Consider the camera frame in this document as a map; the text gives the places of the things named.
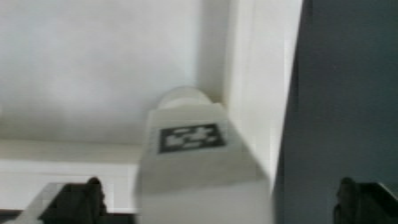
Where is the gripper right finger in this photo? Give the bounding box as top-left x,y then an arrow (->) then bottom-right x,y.
333,177 -> 398,224

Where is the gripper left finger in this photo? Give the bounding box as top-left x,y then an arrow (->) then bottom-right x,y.
11,176 -> 113,224

